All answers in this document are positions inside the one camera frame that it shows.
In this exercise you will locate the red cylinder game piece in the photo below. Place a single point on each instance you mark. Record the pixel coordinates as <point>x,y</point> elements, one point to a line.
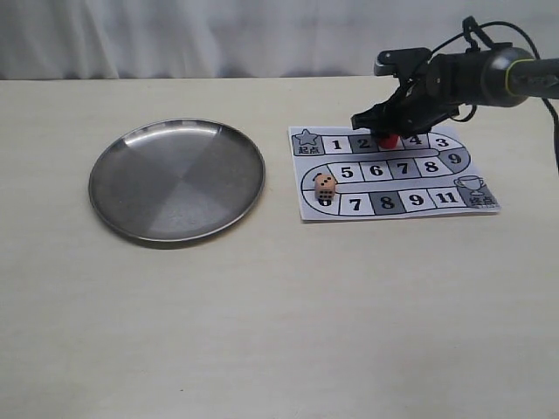
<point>389,142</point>

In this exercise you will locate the white backdrop curtain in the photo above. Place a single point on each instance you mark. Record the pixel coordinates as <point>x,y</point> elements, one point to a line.
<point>222,39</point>

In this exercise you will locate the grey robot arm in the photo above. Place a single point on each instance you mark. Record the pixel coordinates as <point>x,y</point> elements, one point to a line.
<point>512,75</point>

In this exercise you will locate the round stainless steel plate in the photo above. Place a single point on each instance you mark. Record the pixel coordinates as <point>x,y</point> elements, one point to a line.
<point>175,182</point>

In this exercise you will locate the beige wooden die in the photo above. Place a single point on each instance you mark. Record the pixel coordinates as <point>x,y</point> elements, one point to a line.
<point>324,187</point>

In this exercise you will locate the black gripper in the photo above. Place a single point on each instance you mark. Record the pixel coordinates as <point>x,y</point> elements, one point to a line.
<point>448,81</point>

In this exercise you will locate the printed paper game board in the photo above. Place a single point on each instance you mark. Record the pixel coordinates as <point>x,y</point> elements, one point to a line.
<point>429,174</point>

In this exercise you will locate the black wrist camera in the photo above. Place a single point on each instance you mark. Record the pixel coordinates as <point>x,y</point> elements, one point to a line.
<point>400,63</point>

